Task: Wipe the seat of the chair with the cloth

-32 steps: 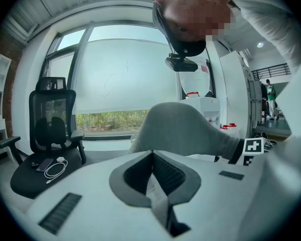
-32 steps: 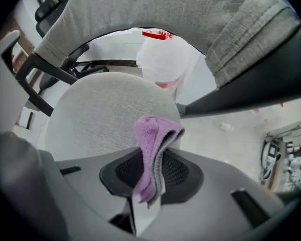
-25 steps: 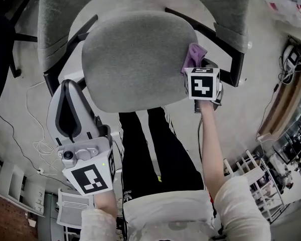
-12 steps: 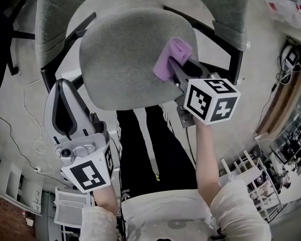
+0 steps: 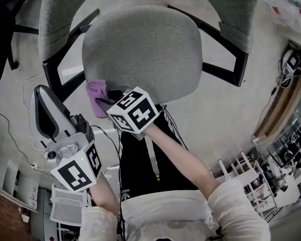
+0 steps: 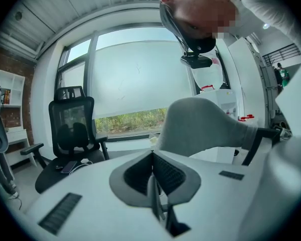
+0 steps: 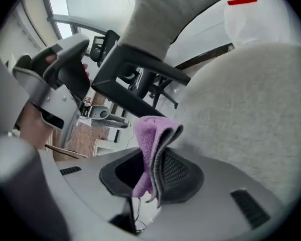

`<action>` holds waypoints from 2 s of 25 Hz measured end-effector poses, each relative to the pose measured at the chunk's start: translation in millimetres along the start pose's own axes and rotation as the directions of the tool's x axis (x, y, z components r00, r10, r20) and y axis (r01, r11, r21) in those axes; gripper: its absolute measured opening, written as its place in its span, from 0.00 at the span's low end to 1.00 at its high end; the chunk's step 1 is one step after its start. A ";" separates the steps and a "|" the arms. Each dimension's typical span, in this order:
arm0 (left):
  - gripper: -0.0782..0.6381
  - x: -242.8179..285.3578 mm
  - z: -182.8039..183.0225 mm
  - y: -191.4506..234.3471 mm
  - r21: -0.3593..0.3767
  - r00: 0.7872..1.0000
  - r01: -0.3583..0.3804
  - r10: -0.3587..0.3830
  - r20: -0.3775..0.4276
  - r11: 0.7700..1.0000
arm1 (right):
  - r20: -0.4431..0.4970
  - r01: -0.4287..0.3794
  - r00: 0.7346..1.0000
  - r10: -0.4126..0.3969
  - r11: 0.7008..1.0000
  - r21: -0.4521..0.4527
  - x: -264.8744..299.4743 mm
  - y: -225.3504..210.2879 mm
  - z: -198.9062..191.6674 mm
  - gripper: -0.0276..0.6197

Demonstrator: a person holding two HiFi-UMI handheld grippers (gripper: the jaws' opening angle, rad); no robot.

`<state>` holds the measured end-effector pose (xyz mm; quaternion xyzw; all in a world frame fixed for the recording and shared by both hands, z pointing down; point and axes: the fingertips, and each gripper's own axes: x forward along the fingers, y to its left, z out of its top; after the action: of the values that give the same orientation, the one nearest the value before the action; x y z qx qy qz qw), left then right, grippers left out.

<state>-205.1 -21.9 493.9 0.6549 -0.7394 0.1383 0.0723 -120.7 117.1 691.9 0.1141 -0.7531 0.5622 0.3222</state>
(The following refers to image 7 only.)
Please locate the grey device on stand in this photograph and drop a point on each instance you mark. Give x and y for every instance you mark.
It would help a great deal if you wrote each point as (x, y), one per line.
(100, 113)

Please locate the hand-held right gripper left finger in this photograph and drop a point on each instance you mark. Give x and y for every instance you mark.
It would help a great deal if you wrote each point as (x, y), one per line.
(90, 184)

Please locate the white open shelf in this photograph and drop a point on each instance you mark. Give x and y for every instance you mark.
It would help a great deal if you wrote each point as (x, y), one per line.
(108, 144)

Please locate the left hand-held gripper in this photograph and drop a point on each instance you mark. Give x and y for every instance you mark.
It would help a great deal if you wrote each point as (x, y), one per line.
(62, 102)

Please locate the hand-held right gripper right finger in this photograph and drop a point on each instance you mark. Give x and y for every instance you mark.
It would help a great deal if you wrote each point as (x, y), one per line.
(215, 205)

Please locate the white plastic bag red print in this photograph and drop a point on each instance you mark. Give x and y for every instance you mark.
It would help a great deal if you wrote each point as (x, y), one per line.
(253, 21)

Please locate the purple cloth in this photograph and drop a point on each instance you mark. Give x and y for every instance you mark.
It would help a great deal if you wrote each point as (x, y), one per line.
(148, 137)

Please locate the grey fabric chair seat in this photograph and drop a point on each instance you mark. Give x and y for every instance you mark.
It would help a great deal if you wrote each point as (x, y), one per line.
(253, 109)

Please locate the person's left forearm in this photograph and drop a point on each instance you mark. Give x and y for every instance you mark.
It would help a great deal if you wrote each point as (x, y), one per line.
(32, 129)

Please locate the wooden desk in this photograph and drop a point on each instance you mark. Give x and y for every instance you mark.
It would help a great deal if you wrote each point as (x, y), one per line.
(208, 54)

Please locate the black mesh office chair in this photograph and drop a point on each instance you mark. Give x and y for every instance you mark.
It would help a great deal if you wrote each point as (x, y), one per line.
(104, 46)

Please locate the black framed window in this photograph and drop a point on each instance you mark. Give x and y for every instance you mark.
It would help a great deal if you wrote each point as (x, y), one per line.
(95, 6)

